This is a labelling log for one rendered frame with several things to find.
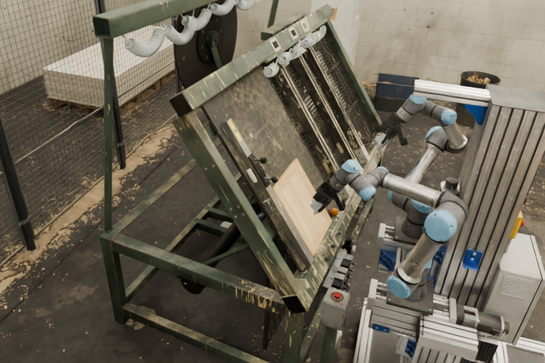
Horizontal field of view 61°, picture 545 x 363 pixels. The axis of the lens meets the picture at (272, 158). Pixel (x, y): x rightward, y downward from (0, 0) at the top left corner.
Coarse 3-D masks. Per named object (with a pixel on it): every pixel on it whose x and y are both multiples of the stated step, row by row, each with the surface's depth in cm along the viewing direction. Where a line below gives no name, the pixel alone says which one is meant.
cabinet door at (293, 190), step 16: (288, 176) 277; (304, 176) 291; (288, 192) 272; (304, 192) 286; (288, 208) 267; (304, 208) 281; (304, 224) 275; (320, 224) 290; (304, 240) 270; (320, 240) 284
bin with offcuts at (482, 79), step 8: (464, 72) 639; (472, 72) 644; (480, 72) 643; (464, 80) 619; (472, 80) 631; (480, 80) 629; (488, 80) 620; (496, 80) 628; (480, 88) 607; (464, 104) 630; (456, 112) 649; (464, 112) 634; (456, 120) 651; (464, 120) 639; (472, 120) 634
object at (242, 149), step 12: (228, 120) 244; (228, 132) 245; (240, 144) 246; (252, 168) 249; (264, 192) 254; (276, 204) 255; (288, 216) 261; (288, 228) 259; (300, 240) 263; (300, 252) 263
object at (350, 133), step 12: (300, 24) 332; (312, 48) 344; (312, 60) 343; (312, 72) 348; (324, 72) 348; (324, 84) 348; (336, 96) 353; (336, 108) 353; (348, 120) 358; (348, 132) 358; (360, 144) 361; (360, 156) 364
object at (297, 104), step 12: (276, 60) 296; (288, 84) 300; (288, 96) 304; (300, 96) 307; (300, 108) 304; (300, 120) 308; (312, 120) 310; (312, 132) 309; (312, 144) 313; (324, 144) 314; (324, 156) 314; (336, 168) 318; (348, 192) 320
